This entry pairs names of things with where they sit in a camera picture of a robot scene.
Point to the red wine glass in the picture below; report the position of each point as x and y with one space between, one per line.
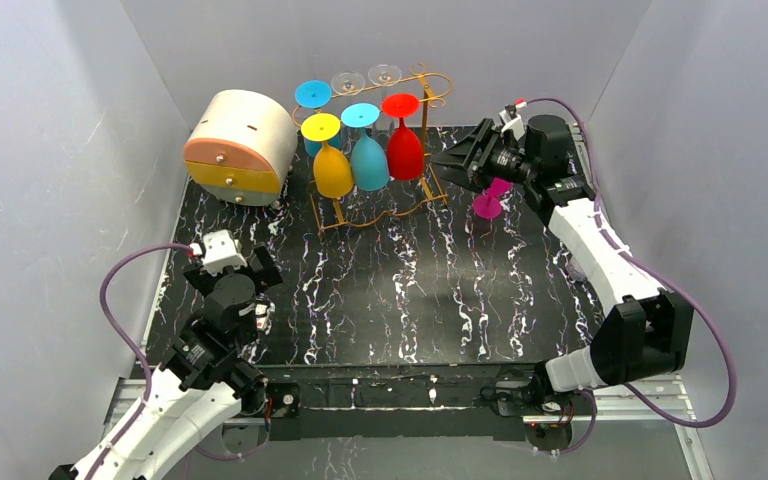
404 151

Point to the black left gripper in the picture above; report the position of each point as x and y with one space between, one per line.
268 270

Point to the magenta wine glass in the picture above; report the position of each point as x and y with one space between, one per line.
487 205

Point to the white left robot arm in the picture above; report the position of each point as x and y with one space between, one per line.
203 380

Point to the yellow wine glass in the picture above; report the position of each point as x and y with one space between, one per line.
331 169

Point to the gold wire glass rack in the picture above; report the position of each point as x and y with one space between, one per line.
329 213

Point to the clear wine glass left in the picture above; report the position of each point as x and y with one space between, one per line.
347 83

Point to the light blue wine glass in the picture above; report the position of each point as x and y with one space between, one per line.
368 159

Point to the clear wine glass right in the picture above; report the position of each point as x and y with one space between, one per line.
384 75

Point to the small white card box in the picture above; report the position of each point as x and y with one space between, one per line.
263 313

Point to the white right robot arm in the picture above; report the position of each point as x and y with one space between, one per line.
646 328

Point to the rear blue wine glass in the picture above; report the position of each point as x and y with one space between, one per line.
313 95

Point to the small clear plastic cup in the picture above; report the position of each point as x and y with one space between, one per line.
576 271

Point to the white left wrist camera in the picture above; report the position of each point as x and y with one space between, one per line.
217 251

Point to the clear wine glass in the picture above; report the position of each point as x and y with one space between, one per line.
347 83
384 75

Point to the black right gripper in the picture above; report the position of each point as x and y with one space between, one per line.
480 155

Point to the round drawer storage box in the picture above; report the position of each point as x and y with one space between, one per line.
242 148

